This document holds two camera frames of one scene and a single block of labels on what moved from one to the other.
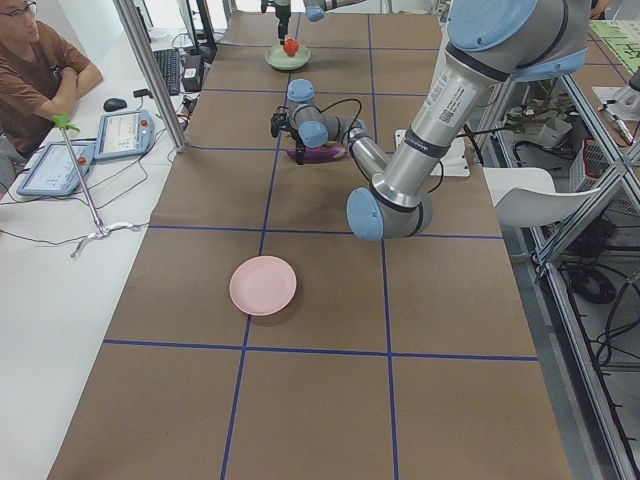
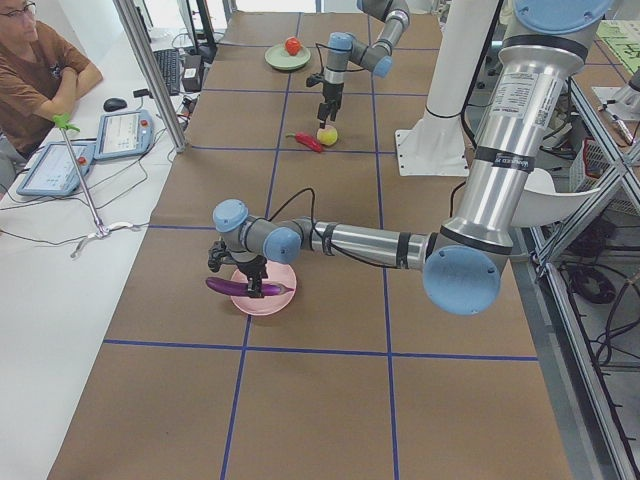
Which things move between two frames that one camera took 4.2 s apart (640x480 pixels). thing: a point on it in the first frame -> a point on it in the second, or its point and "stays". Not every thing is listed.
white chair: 527,198 stays
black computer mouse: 114,104 stays
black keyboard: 169,62 stays
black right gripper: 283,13 -> 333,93
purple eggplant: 317,155 -> 255,288
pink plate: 262,285 stays
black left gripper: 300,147 -> 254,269
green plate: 277,58 stays
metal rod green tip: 63,121 stays
